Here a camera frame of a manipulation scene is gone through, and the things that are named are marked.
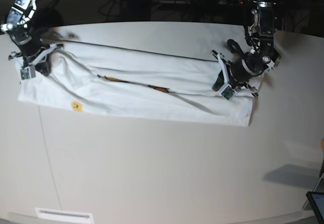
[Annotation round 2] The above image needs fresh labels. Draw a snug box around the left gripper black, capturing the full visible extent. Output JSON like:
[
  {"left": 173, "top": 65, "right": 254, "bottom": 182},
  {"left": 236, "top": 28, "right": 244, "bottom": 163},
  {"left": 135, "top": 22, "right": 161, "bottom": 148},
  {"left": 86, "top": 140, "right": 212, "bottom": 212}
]
[{"left": 212, "top": 54, "right": 269, "bottom": 93}]

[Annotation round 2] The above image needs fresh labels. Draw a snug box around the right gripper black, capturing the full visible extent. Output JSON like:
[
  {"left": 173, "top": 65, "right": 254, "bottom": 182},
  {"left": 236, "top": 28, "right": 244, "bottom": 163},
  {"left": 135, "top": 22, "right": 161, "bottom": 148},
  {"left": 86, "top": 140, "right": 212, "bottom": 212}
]
[{"left": 19, "top": 41, "right": 51, "bottom": 77}]

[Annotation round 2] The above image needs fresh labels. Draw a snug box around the white printed T-shirt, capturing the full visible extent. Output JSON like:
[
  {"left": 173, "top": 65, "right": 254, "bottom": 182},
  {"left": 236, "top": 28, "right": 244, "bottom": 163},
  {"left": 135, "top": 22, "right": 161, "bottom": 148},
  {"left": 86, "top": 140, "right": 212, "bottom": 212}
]
[{"left": 18, "top": 41, "right": 255, "bottom": 127}]

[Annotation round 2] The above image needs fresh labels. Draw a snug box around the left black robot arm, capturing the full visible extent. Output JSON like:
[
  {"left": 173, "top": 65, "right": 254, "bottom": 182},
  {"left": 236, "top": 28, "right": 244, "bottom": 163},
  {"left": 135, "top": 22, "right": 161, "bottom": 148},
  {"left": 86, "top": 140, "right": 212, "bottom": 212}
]
[{"left": 212, "top": 0, "right": 282, "bottom": 99}]

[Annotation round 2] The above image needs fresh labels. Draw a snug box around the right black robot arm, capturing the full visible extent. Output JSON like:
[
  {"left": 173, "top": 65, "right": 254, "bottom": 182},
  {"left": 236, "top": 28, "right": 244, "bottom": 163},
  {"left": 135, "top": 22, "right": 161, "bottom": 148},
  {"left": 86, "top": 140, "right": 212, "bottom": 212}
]
[{"left": 1, "top": 0, "right": 63, "bottom": 80}]

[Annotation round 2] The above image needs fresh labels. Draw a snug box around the white paper label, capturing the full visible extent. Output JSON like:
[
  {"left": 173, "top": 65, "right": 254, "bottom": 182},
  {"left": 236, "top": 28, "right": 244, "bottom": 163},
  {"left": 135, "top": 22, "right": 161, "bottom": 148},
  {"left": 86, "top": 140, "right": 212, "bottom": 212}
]
[{"left": 35, "top": 208, "right": 95, "bottom": 224}]

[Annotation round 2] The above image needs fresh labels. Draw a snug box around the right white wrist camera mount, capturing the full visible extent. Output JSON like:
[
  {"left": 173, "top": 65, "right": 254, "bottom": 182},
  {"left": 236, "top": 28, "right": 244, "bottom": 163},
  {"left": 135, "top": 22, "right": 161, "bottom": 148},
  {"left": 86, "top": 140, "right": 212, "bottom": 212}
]
[{"left": 8, "top": 43, "right": 64, "bottom": 80}]

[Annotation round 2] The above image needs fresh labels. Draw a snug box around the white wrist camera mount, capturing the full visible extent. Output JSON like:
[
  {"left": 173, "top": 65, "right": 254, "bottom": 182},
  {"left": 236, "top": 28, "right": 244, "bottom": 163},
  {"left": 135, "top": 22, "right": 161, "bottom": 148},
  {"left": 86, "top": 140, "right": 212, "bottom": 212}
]
[
  {"left": 8, "top": 43, "right": 64, "bottom": 80},
  {"left": 211, "top": 50, "right": 259, "bottom": 100}
]

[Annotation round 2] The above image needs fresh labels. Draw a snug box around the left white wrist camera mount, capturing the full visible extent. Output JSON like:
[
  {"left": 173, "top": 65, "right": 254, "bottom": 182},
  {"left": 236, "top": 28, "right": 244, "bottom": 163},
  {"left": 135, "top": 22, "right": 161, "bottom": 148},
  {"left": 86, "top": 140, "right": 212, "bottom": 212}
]
[{"left": 211, "top": 50, "right": 259, "bottom": 100}]

